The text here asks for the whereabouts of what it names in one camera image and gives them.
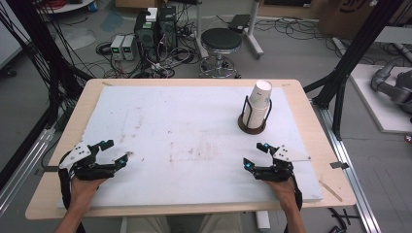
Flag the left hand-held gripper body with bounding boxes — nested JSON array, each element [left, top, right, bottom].
[[58, 142, 118, 182]]

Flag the black computer tower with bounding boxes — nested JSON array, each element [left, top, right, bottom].
[[133, 9, 160, 63], [157, 5, 179, 53]]

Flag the stack of white cups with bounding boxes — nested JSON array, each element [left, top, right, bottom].
[[242, 80, 273, 130]]

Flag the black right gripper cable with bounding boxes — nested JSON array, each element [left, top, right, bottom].
[[283, 173, 304, 233]]

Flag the small white box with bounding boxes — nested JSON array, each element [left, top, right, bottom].
[[145, 7, 159, 23]]

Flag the person's right hand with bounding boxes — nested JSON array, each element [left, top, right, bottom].
[[263, 177, 301, 212]]

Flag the black round stool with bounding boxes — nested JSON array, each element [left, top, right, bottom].
[[198, 27, 244, 80]]

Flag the black flat device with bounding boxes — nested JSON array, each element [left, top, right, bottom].
[[227, 14, 253, 34]]

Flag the person's right leg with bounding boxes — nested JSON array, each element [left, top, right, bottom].
[[196, 213, 245, 233]]

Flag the person's left hand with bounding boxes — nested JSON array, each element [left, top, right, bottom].
[[69, 177, 108, 212]]

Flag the grey bench power supply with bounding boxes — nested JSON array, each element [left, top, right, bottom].
[[121, 34, 137, 62], [110, 34, 126, 61]]

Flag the black tape strip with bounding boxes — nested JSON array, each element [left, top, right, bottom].
[[34, 165, 60, 177], [329, 160, 351, 171]]

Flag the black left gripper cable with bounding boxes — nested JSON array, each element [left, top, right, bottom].
[[57, 167, 86, 233]]

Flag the white foam mat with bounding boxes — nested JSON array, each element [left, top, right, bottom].
[[56, 84, 325, 210]]

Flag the cardboard box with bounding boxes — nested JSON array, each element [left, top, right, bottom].
[[318, 0, 412, 41]]

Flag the black metal frame post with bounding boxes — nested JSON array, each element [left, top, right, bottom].
[[0, 0, 95, 192], [303, 0, 406, 141]]

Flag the white metal stand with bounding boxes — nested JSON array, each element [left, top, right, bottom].
[[193, 0, 265, 60]]

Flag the white floor board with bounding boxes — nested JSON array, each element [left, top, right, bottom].
[[349, 63, 412, 135]]

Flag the black wire cup holder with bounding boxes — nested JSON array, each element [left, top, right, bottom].
[[237, 95, 273, 136]]

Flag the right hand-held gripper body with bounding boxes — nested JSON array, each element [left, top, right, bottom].
[[252, 144, 312, 183]]

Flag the aluminium floor rail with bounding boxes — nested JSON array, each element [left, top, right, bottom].
[[310, 99, 384, 233], [0, 127, 56, 217]]

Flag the person's leg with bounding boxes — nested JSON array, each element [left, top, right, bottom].
[[196, 213, 245, 233], [125, 215, 169, 233]]

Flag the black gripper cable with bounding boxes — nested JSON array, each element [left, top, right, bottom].
[[57, 167, 86, 233], [283, 173, 304, 233]]

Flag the person's left leg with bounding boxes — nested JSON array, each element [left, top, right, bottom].
[[125, 215, 169, 233]]

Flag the thin wooden stick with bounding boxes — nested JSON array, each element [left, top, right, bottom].
[[318, 180, 344, 203]]

